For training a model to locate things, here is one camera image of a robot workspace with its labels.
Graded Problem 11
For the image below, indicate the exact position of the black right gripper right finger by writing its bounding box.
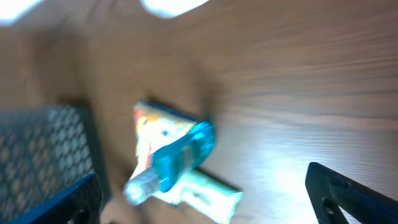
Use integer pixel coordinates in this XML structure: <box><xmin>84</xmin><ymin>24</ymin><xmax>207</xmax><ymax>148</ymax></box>
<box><xmin>305</xmin><ymin>162</ymin><xmax>397</xmax><ymax>224</ymax></box>

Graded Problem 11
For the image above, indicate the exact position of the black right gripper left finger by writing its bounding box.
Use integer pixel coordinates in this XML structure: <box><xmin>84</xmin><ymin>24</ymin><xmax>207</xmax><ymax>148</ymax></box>
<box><xmin>9</xmin><ymin>174</ymin><xmax>103</xmax><ymax>224</ymax></box>

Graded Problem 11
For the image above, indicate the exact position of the yellow chips snack bag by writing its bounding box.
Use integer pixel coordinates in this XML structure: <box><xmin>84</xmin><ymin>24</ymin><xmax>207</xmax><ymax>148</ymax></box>
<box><xmin>131</xmin><ymin>101</ymin><xmax>197</xmax><ymax>178</ymax></box>

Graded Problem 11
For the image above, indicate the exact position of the blue mouthwash bottle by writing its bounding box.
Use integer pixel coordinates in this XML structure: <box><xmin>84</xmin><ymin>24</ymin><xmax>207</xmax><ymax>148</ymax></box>
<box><xmin>123</xmin><ymin>121</ymin><xmax>216</xmax><ymax>205</ymax></box>

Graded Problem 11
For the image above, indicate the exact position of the white barcode scanner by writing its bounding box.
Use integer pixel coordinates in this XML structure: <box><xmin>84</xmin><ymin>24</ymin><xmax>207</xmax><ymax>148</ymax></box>
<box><xmin>140</xmin><ymin>0</ymin><xmax>209</xmax><ymax>19</ymax></box>

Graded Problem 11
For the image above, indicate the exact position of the grey plastic mesh basket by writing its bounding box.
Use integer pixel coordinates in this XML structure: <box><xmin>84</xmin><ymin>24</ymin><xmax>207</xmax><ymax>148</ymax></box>
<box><xmin>1</xmin><ymin>105</ymin><xmax>111</xmax><ymax>223</ymax></box>

